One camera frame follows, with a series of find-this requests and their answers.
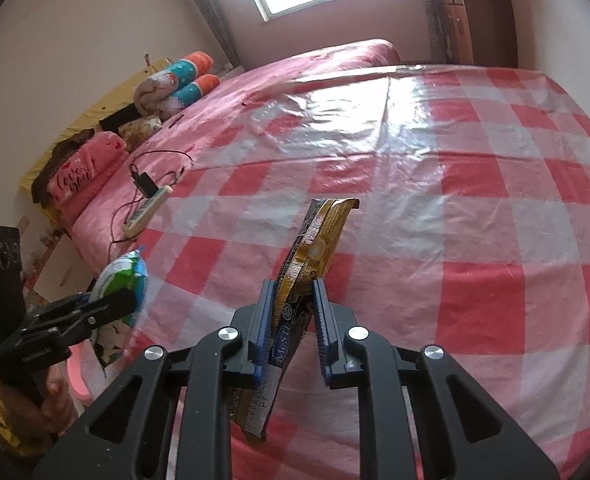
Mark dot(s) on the pink pillow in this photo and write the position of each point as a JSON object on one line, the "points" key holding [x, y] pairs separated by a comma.
{"points": [[85, 165]]}

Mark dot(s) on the person's left hand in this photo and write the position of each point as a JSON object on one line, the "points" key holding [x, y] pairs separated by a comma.
{"points": [[60, 400]]}

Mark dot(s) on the beige floral pillow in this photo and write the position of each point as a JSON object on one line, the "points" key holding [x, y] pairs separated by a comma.
{"points": [[140, 132]]}

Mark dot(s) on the patterned curtain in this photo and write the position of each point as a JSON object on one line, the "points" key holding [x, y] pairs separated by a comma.
{"points": [[435, 25]]}

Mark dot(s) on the black charger adapter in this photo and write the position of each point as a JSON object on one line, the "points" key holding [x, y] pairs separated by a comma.
{"points": [[145, 185]]}

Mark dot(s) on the pink plastic basin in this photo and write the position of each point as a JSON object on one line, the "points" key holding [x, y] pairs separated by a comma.
{"points": [[77, 380]]}

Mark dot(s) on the white nightstand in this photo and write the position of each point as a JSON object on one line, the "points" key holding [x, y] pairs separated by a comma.
{"points": [[60, 270]]}

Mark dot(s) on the green white snack packet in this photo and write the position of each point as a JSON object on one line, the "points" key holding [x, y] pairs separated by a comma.
{"points": [[117, 275]]}

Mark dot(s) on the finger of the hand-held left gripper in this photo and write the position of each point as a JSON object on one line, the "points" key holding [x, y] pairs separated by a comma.
{"points": [[60, 307], [110, 307]]}

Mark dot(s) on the person's left forearm yellow sleeve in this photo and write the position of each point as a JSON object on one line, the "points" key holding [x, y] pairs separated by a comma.
{"points": [[10, 430]]}

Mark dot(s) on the grey striped curtain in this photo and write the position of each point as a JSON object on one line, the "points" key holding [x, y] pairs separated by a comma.
{"points": [[210, 10]]}

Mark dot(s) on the brown wooden cabinet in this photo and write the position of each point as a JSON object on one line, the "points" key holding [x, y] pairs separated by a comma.
{"points": [[490, 15]]}

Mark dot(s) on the gold black snack packet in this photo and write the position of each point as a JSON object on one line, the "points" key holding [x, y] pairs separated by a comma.
{"points": [[320, 245]]}

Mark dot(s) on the yellow headboard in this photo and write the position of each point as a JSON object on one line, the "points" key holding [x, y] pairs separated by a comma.
{"points": [[110, 100]]}

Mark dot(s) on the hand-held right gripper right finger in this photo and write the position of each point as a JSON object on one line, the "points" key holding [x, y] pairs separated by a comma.
{"points": [[323, 340]]}

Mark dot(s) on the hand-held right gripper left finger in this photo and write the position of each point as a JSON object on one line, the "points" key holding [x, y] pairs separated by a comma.
{"points": [[265, 330]]}

